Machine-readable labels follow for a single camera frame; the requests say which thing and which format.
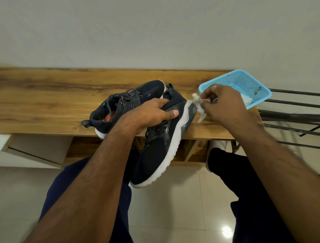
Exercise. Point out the person's right hand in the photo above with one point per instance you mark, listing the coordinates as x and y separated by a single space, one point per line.
225 107

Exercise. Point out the person's left hand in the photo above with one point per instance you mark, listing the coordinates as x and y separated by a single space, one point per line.
145 117

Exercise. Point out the black metal shoe rack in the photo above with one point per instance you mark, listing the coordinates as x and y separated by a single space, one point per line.
290 120

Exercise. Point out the person's left forearm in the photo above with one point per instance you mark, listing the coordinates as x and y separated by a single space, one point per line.
80 190

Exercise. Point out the person's right forearm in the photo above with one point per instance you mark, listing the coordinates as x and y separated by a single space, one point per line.
282 182

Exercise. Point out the person's grey sock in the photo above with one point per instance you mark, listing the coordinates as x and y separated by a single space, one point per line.
217 145

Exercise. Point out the blue plastic basket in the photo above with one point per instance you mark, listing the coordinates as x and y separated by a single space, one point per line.
247 82

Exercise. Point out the wooden table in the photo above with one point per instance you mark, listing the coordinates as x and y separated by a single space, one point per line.
50 100

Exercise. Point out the white drawer unit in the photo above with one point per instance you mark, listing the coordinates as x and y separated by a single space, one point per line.
37 150

